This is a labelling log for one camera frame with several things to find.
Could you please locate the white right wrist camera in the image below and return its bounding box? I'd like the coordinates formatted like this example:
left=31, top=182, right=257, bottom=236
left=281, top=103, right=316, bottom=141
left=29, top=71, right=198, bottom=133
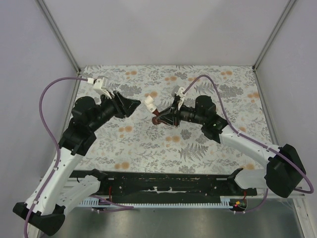
left=172, top=86, right=186, bottom=105

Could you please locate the left aluminium frame post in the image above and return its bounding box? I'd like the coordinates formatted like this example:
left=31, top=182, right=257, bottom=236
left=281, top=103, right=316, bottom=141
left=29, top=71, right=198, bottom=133
left=36, top=0, right=81, bottom=75

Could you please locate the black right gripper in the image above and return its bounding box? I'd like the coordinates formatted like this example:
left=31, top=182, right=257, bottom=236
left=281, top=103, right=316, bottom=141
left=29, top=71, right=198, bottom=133
left=158, top=99, right=205, bottom=127

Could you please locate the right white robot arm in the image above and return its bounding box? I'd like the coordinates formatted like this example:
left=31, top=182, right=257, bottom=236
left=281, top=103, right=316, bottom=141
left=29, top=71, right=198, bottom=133
left=152, top=96, right=306, bottom=198

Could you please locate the aluminium frame post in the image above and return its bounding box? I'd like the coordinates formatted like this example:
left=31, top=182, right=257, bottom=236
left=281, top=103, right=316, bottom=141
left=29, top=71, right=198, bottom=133
left=252, top=0, right=298, bottom=72
left=36, top=0, right=81, bottom=75

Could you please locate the floral patterned table mat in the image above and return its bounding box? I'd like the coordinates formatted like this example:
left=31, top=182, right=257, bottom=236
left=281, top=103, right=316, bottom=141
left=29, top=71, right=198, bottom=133
left=77, top=65, right=271, bottom=174

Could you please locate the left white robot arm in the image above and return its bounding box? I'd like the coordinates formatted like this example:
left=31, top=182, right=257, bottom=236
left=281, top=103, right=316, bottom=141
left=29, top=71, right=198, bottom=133
left=13, top=91, right=141, bottom=236

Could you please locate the white pipe elbow fitting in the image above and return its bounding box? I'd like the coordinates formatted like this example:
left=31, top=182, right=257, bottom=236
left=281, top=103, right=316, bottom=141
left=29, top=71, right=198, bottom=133
left=143, top=95, right=157, bottom=114

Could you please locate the white slotted cable duct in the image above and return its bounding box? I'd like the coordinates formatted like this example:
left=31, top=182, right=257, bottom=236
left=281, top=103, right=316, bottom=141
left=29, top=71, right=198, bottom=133
left=78, top=197, right=233, bottom=209

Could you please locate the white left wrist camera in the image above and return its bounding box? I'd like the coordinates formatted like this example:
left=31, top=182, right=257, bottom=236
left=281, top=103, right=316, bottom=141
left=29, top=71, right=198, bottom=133
left=87, top=77, right=114, bottom=99

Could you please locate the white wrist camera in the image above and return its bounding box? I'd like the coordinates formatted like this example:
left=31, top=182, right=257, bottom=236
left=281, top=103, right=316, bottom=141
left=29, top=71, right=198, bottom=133
left=87, top=77, right=114, bottom=99
left=172, top=86, right=186, bottom=105

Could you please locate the right aluminium frame post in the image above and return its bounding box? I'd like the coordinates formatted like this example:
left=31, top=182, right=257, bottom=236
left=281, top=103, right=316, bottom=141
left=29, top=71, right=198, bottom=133
left=252, top=0, right=298, bottom=72

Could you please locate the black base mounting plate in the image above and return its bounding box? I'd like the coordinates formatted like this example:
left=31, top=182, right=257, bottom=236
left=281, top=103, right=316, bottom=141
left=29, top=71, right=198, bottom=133
left=70, top=169, right=257, bottom=203

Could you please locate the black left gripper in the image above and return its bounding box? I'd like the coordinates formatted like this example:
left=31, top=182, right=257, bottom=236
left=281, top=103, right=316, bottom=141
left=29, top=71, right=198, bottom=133
left=89, top=90, right=142, bottom=131

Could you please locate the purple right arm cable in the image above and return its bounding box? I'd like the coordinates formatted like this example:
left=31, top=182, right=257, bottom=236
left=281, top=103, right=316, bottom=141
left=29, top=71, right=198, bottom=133
left=184, top=75, right=314, bottom=214

